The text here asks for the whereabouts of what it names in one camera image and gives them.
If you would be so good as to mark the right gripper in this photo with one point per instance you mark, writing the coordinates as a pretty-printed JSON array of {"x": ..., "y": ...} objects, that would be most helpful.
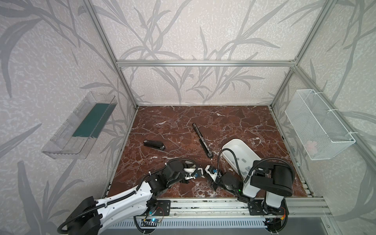
[{"x": 219, "y": 179}]

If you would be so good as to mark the clear plastic wall bin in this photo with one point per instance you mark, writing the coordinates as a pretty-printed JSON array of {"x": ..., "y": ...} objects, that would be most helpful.
[{"x": 79, "y": 133}]

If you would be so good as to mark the white wire basket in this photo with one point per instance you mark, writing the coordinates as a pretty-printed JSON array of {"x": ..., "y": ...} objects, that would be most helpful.
[{"x": 318, "y": 128}]

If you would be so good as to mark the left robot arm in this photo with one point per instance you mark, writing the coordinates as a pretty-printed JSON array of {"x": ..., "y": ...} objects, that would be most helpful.
[{"x": 92, "y": 217}]

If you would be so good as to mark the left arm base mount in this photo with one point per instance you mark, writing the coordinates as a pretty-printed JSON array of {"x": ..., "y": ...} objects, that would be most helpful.
[{"x": 158, "y": 208}]

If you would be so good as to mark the aluminium front rail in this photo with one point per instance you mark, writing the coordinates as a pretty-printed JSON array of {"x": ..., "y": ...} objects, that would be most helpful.
[{"x": 217, "y": 208}]

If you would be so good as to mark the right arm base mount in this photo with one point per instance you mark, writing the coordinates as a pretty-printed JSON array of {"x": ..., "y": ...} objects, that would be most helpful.
[{"x": 259, "y": 207}]

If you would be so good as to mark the white oval tray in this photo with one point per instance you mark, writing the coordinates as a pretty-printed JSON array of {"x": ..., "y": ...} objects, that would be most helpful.
[{"x": 244, "y": 154}]

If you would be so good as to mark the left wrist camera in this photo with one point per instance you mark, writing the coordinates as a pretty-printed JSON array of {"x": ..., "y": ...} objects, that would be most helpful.
[{"x": 191, "y": 174}]

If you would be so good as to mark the black stapler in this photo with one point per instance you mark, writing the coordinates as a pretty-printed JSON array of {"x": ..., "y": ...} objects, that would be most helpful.
[
  {"x": 154, "y": 144},
  {"x": 203, "y": 143}
]

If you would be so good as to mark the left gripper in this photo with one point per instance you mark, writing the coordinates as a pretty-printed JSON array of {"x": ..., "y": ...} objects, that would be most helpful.
[{"x": 184, "y": 173}]

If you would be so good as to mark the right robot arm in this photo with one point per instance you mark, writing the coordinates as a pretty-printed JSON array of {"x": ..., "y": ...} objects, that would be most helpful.
[{"x": 272, "y": 175}]

